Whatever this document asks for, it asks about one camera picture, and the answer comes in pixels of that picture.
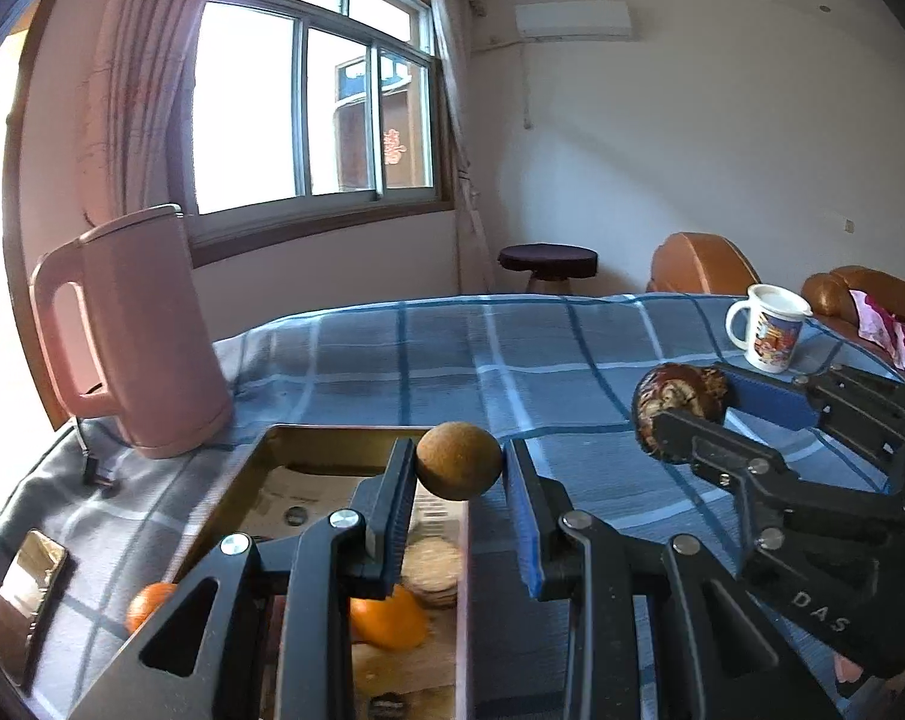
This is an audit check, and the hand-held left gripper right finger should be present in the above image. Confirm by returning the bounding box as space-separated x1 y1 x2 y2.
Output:
504 437 847 720

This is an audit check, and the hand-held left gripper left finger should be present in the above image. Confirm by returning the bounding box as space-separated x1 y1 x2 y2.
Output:
70 436 418 720

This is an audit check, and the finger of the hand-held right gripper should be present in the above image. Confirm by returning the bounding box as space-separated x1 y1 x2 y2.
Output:
714 364 905 496
649 407 905 567

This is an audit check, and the brown longan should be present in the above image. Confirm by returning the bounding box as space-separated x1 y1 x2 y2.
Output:
415 421 505 501

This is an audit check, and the large orange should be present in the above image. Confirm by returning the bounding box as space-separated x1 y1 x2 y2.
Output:
349 583 430 651

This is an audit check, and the gold metal tin box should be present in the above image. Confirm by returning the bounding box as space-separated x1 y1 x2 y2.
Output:
122 424 475 720

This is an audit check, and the small orange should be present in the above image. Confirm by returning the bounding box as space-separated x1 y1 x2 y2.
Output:
126 581 178 632

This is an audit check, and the person's right hand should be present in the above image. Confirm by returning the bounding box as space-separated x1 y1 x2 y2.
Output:
834 652 874 700

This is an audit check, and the white cartoon mug with lid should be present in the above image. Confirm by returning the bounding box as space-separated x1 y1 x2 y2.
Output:
724 283 814 374

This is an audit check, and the printed paper leaflet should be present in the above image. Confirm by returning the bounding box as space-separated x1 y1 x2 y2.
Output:
238 465 470 720

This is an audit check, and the brown leather sofa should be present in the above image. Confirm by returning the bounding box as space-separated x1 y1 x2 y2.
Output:
801 265 905 383

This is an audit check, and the pink floral cloth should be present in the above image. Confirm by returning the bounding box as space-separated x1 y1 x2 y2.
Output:
850 289 905 376

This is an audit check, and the blue plaid tablecloth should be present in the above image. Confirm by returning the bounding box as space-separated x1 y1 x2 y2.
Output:
0 292 905 720

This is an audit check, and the round dark stool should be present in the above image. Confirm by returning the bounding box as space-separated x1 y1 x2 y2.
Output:
498 242 600 295

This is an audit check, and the pink electric kettle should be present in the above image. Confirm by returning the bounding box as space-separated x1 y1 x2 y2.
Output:
31 204 235 458

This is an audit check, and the narrow pink curtain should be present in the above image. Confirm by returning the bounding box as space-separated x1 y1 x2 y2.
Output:
426 0 499 297

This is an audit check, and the black smartphone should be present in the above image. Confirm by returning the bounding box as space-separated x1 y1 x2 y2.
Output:
0 529 71 687

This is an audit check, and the white air conditioner pipe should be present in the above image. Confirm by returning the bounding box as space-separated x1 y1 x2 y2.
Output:
471 37 532 130

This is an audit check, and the white air conditioner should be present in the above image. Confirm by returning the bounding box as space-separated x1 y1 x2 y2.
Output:
514 1 634 41

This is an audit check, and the sliding glass window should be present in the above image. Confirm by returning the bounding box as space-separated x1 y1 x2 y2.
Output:
167 0 457 267

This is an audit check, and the wide pink curtain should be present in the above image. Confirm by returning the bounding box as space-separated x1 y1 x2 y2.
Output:
73 0 232 230

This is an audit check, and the black kettle power cord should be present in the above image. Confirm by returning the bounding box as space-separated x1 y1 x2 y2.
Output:
77 416 119 492

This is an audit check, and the brown wooden door frame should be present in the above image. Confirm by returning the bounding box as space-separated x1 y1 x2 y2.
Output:
2 0 59 428

